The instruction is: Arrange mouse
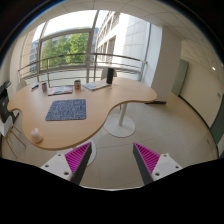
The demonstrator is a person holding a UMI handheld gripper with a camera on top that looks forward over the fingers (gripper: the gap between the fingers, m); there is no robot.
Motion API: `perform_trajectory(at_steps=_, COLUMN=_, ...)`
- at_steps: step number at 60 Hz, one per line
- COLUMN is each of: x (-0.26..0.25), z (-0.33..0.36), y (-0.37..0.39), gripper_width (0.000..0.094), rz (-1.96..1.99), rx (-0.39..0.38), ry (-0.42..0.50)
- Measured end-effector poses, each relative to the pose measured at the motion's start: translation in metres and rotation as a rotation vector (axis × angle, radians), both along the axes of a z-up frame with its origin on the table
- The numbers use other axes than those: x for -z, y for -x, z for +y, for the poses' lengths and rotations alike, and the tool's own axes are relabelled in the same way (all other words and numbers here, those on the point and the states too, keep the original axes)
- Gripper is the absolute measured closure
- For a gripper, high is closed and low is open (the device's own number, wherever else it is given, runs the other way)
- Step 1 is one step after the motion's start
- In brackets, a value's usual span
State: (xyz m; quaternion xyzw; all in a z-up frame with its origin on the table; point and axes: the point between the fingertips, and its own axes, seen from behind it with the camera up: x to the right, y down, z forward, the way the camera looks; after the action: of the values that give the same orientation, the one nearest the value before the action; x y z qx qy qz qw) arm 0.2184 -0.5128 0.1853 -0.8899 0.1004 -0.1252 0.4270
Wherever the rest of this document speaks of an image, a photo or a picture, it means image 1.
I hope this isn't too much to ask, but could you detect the light blue book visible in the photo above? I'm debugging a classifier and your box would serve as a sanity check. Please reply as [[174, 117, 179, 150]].
[[83, 81, 108, 91]]

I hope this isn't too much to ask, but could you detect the metal balcony railing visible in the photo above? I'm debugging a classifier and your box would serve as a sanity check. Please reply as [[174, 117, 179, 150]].
[[17, 53, 146, 87]]

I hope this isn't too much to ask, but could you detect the wooden curved desk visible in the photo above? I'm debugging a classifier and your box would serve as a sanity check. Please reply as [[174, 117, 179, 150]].
[[7, 77, 157, 151]]

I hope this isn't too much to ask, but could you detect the black speaker box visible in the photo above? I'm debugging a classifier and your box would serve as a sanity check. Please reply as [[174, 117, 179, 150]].
[[106, 68, 114, 84]]

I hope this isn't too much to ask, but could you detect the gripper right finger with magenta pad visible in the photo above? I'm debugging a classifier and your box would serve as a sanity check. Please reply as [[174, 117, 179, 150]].
[[133, 143, 182, 185]]

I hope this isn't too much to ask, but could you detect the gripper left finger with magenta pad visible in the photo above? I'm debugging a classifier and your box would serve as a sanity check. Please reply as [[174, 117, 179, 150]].
[[41, 142, 92, 185]]

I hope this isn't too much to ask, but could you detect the green door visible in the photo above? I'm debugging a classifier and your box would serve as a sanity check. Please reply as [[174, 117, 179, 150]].
[[172, 60, 189, 96]]

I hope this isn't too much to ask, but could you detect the blue speckled mouse pad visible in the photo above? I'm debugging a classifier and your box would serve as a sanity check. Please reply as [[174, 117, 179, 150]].
[[45, 99, 87, 121]]

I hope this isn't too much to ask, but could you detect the white computer mouse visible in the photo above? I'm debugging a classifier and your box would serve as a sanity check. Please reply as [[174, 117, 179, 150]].
[[31, 128, 43, 143]]

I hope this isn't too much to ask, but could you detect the white chair with wooden legs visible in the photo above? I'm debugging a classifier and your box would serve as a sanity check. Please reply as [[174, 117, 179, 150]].
[[0, 81, 26, 155]]

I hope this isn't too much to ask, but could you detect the white mug with red print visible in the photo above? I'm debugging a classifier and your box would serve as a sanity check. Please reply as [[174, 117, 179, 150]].
[[74, 80, 81, 90]]

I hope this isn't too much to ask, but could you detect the white round table base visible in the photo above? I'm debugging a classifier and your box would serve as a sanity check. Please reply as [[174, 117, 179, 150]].
[[104, 104, 135, 138]]

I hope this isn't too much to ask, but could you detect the small patterned cup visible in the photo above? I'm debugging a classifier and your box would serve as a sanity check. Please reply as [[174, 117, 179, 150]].
[[42, 83, 47, 93]]

